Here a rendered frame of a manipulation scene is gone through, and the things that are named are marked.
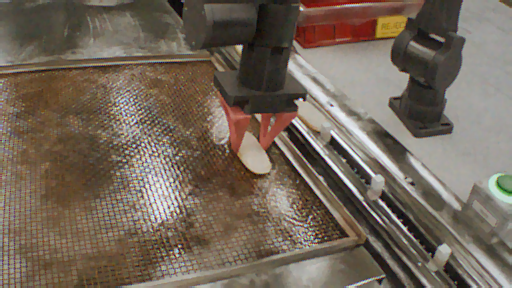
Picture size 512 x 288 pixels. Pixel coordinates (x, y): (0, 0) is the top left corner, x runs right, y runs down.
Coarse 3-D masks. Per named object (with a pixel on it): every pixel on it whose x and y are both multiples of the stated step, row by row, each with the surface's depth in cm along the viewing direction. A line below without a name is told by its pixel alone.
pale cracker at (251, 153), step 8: (248, 136) 58; (248, 144) 57; (256, 144) 57; (240, 152) 55; (248, 152) 55; (256, 152) 55; (264, 152) 56; (248, 160) 54; (256, 160) 54; (264, 160) 54; (256, 168) 53; (264, 168) 53
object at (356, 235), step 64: (64, 64) 70; (0, 128) 52; (128, 128) 58; (192, 128) 60; (0, 192) 42; (64, 192) 45; (192, 192) 48; (320, 192) 52; (0, 256) 36; (64, 256) 37; (128, 256) 39; (256, 256) 42; (320, 256) 43
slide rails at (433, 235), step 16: (320, 112) 74; (336, 128) 70; (320, 144) 66; (352, 144) 66; (336, 160) 63; (368, 160) 63; (352, 176) 60; (384, 176) 60; (368, 192) 58; (384, 192) 58; (400, 192) 58; (384, 208) 55; (400, 208) 55; (416, 208) 55; (400, 224) 53; (416, 224) 53; (432, 224) 53; (432, 240) 50; (464, 272) 46
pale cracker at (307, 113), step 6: (300, 102) 75; (306, 102) 75; (300, 108) 73; (306, 108) 73; (312, 108) 73; (300, 114) 72; (306, 114) 71; (312, 114) 71; (318, 114) 71; (306, 120) 70; (312, 120) 70; (318, 120) 70; (324, 120) 70; (312, 126) 69; (318, 126) 69
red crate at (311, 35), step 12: (360, 0) 132; (372, 0) 133; (384, 0) 133; (312, 24) 98; (324, 24) 99; (336, 24) 100; (348, 24) 102; (360, 24) 103; (372, 24) 104; (300, 36) 102; (312, 36) 100; (324, 36) 101; (336, 36) 103; (348, 36) 104; (360, 36) 105; (372, 36) 105; (396, 36) 109
